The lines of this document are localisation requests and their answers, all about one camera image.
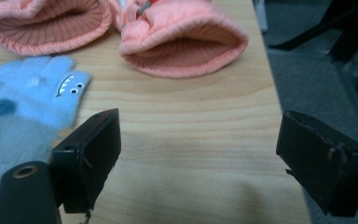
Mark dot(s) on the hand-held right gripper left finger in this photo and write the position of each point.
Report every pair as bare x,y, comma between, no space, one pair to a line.
87,161

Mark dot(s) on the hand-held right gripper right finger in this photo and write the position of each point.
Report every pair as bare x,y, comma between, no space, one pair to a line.
317,161

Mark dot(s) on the blue knitted monster glove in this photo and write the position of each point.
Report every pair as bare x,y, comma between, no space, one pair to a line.
15,124

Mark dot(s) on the pink ski glove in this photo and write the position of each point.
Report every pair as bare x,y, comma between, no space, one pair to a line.
43,15
180,25

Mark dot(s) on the black tripod stand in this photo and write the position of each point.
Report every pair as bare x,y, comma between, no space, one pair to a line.
354,46

